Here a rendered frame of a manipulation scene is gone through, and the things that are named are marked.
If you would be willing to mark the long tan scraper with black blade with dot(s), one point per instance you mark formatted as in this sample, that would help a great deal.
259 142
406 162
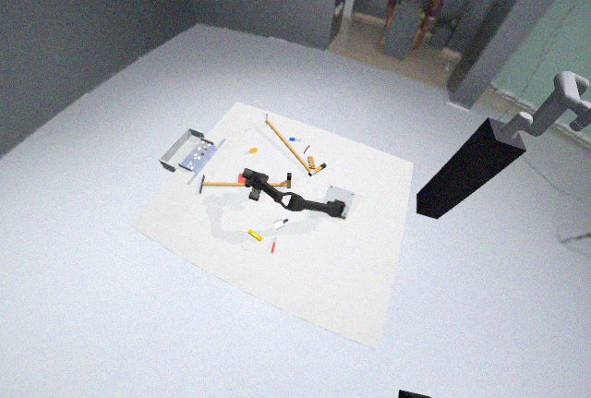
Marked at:
286 183

